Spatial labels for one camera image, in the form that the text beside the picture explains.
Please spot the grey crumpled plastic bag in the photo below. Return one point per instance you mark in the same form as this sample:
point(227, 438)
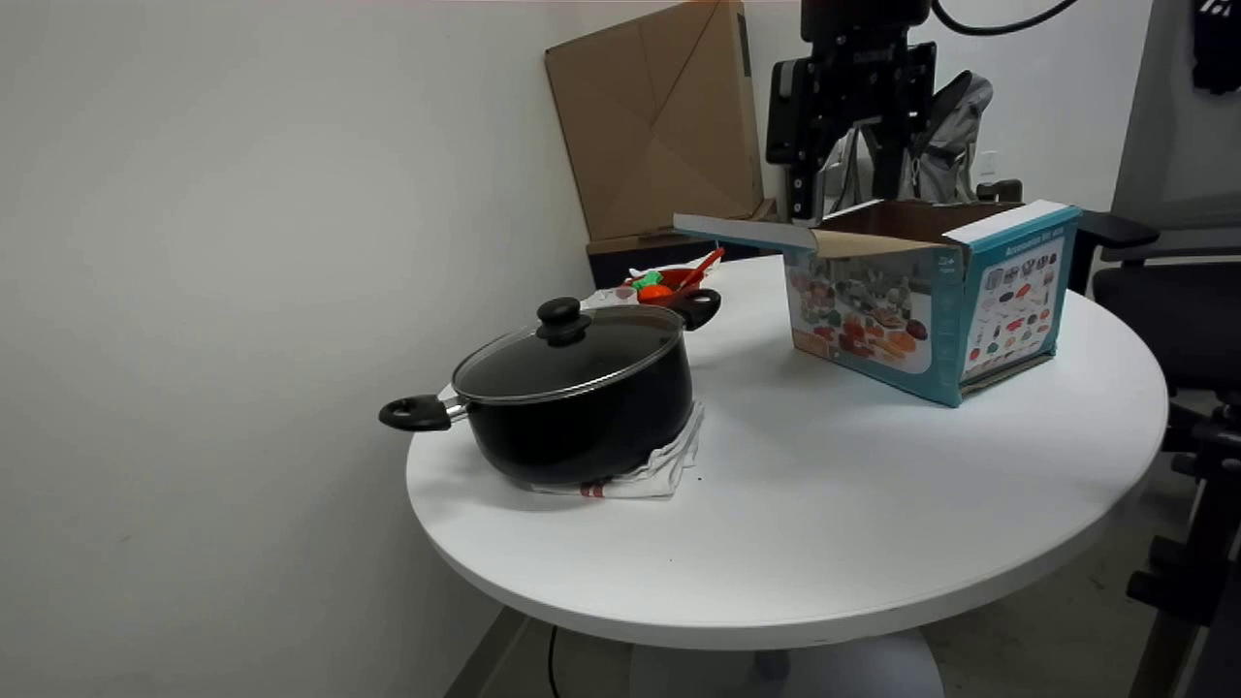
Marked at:
point(956, 138)

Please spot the black office chair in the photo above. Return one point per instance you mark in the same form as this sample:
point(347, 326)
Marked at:
point(1165, 323)

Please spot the black cooking pot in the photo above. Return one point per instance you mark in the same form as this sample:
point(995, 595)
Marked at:
point(582, 430)

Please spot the orange toy ball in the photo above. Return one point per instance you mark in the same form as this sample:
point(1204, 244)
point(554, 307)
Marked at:
point(659, 297)

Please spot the black hanging item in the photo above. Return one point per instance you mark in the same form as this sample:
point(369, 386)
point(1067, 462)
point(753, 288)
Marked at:
point(1220, 43)

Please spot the large flat cardboard sheet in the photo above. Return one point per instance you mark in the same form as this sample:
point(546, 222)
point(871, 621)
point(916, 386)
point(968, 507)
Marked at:
point(662, 120)

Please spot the red bowl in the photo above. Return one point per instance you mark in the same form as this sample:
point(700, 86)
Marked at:
point(675, 282)

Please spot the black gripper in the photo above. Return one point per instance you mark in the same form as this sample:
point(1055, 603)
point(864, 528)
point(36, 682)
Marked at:
point(864, 39)

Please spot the glass pot lid black knob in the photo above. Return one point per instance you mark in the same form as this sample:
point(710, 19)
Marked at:
point(568, 355)

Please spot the green toy piece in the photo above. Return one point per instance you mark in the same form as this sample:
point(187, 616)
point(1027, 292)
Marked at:
point(646, 276)

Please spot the teal printed cardboard box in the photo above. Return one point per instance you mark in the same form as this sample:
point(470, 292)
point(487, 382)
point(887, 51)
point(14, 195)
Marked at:
point(906, 323)

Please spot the red spoon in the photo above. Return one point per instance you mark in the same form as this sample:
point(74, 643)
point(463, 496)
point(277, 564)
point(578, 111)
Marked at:
point(704, 272)

